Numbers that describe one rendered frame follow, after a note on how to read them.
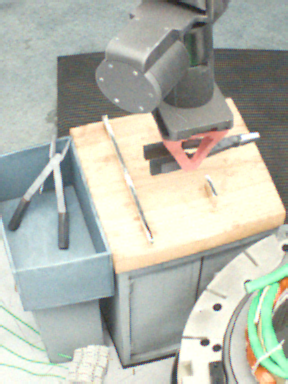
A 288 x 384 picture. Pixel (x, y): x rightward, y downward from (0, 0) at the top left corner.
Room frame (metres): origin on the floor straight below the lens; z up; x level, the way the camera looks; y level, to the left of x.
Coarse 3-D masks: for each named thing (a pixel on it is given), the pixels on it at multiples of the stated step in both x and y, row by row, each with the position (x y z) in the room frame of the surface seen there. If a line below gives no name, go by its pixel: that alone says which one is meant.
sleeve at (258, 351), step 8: (248, 320) 0.38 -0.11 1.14; (248, 328) 0.37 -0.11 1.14; (256, 328) 0.37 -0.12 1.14; (248, 336) 0.36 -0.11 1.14; (256, 336) 0.36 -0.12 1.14; (256, 344) 0.35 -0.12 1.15; (256, 352) 0.34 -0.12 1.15; (264, 360) 0.33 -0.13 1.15; (272, 368) 0.31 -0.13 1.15; (280, 376) 0.30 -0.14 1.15
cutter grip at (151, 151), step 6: (150, 144) 0.59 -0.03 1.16; (156, 144) 0.59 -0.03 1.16; (162, 144) 0.59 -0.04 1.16; (144, 150) 0.58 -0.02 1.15; (150, 150) 0.58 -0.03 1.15; (156, 150) 0.58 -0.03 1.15; (162, 150) 0.59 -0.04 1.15; (168, 150) 0.59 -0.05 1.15; (144, 156) 0.58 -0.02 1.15; (150, 156) 0.58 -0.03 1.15; (156, 156) 0.58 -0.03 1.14; (162, 156) 0.59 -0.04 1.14
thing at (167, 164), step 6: (168, 156) 0.57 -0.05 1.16; (150, 162) 0.57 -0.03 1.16; (156, 162) 0.57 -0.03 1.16; (162, 162) 0.57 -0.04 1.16; (168, 162) 0.57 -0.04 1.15; (174, 162) 0.57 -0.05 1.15; (150, 168) 0.56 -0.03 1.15; (156, 168) 0.56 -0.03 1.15; (162, 168) 0.56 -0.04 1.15; (168, 168) 0.57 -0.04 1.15; (174, 168) 0.57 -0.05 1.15; (180, 168) 0.57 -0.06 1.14; (156, 174) 0.56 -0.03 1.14
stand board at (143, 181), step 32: (96, 128) 0.70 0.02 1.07; (128, 128) 0.70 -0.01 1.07; (96, 160) 0.65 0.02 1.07; (128, 160) 0.65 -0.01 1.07; (224, 160) 0.65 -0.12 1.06; (256, 160) 0.65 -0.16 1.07; (96, 192) 0.61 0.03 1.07; (160, 192) 0.61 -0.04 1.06; (192, 192) 0.60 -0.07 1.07; (224, 192) 0.60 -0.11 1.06; (256, 192) 0.60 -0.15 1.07; (128, 224) 0.57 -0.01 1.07; (160, 224) 0.56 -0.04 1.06; (192, 224) 0.56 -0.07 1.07; (224, 224) 0.56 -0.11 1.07; (256, 224) 0.56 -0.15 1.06; (128, 256) 0.52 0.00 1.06; (160, 256) 0.53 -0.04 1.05
